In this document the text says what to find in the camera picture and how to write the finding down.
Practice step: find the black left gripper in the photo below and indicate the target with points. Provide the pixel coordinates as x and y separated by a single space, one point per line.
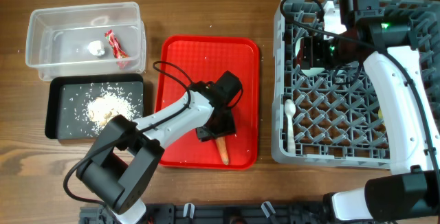
216 130

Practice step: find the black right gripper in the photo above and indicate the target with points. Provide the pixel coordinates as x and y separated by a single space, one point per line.
303 53

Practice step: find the orange carrot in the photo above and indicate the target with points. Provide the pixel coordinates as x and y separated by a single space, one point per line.
221 146

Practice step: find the white plastic spoon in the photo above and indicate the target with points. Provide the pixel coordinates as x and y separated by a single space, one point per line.
290 110

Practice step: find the red snack wrapper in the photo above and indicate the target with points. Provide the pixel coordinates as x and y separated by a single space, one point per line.
117 50

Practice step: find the white tissue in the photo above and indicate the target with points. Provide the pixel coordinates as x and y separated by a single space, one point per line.
96 48

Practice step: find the light blue plate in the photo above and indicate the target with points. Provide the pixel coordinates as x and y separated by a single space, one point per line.
309 54

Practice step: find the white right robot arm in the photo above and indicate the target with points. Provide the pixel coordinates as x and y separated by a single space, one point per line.
387 50

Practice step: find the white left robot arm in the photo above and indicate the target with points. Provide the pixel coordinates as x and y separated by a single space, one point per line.
124 157

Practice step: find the grey plastic dishwasher rack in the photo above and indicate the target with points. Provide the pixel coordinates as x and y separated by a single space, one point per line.
338 120

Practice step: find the clear plastic waste bin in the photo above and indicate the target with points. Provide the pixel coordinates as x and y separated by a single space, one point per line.
57 39

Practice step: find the red plastic serving tray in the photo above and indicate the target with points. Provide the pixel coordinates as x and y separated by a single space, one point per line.
205 58

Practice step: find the pile of rice and peanuts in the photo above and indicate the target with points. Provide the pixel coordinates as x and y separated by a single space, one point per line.
85 109

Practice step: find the black rectangular tray bin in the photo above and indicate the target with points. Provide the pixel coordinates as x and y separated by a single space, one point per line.
56 86

